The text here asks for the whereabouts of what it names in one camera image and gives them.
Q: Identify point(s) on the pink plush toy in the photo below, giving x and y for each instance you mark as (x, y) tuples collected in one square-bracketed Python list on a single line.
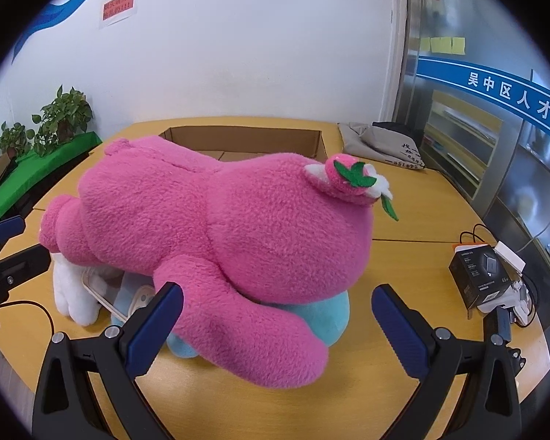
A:
[(220, 243)]

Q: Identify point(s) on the wooden desktop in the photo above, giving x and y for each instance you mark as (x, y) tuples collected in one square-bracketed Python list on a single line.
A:
[(417, 220)]

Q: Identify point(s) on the grey canvas bag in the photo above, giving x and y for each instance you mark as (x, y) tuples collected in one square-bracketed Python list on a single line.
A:
[(382, 144)]

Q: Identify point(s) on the blue banner sign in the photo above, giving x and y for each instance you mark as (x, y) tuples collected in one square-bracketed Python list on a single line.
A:
[(499, 89)]

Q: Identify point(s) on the green cloth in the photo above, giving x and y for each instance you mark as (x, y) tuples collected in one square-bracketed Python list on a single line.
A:
[(32, 169)]

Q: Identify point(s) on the cardboard box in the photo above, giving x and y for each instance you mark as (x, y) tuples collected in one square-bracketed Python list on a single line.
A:
[(256, 140)]

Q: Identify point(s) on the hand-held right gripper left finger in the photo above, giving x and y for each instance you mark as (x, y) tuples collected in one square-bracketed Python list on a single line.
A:
[(149, 330)]

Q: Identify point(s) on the yellow sticky notes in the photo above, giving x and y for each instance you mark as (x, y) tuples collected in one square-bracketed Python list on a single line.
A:
[(442, 45)]

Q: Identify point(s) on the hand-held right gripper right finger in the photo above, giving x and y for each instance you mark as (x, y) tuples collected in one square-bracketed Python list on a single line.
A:
[(396, 325)]

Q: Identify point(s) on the potted green plant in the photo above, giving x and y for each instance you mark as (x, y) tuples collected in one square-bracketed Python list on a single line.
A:
[(11, 140), (64, 117)]

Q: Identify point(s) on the red wall notice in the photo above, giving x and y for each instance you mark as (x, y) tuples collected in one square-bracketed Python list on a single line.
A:
[(118, 9)]

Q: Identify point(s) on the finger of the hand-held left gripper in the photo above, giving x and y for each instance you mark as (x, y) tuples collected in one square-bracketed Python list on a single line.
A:
[(8, 228), (27, 263)]

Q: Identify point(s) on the light blue plush toy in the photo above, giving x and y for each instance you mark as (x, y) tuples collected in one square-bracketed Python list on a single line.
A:
[(302, 321)]

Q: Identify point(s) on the black charger box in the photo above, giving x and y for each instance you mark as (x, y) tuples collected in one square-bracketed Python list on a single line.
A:
[(479, 272)]

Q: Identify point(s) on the clear plastic case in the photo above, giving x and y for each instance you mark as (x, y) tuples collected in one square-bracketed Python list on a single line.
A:
[(101, 291)]

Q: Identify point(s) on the white plush toy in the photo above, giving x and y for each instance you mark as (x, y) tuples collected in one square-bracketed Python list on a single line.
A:
[(71, 295)]

